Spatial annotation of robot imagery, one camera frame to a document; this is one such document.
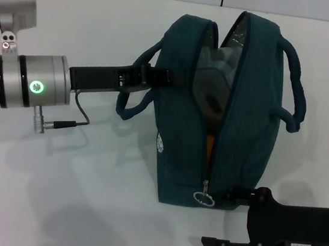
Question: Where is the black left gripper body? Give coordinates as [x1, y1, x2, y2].
[66, 55, 154, 101]

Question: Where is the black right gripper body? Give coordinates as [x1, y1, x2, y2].
[242, 185, 329, 246]

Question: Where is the clear blue-sealed food container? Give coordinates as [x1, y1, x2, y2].
[188, 42, 242, 125]

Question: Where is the orange pear with stem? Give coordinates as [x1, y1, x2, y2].
[201, 133, 221, 170]

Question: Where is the dark teal insulated lunch bag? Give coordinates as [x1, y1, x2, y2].
[103, 0, 316, 221]

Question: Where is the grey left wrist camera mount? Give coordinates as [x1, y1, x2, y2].
[72, 78, 152, 102]

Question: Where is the left arm cable with plug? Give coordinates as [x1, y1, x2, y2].
[30, 84, 94, 141]

